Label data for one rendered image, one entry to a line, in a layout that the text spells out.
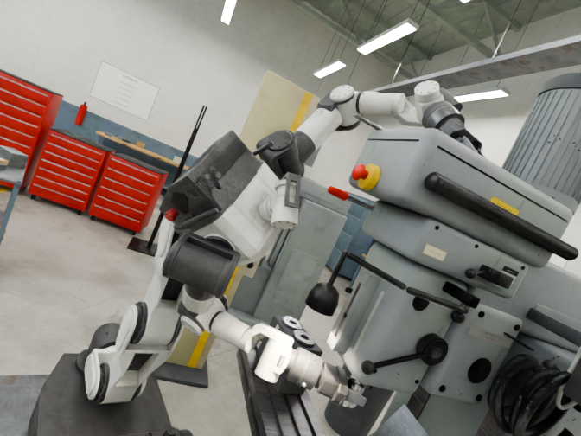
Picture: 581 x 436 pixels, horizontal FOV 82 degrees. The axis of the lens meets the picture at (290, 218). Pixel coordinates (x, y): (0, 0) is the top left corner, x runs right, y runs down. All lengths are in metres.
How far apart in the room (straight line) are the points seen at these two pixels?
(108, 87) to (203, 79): 2.31
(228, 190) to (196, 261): 0.19
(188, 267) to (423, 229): 0.51
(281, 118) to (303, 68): 7.87
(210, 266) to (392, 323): 0.43
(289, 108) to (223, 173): 1.70
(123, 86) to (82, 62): 0.97
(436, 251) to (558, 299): 0.44
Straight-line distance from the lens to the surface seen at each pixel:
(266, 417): 1.25
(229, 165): 0.88
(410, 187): 0.70
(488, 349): 1.02
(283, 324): 1.39
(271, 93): 2.49
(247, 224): 0.86
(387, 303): 0.83
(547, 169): 1.05
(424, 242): 0.77
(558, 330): 1.03
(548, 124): 1.10
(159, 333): 1.30
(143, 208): 5.30
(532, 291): 1.06
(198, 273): 0.78
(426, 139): 0.72
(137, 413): 1.70
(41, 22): 10.51
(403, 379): 0.94
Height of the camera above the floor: 1.68
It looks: 6 degrees down
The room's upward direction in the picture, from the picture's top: 24 degrees clockwise
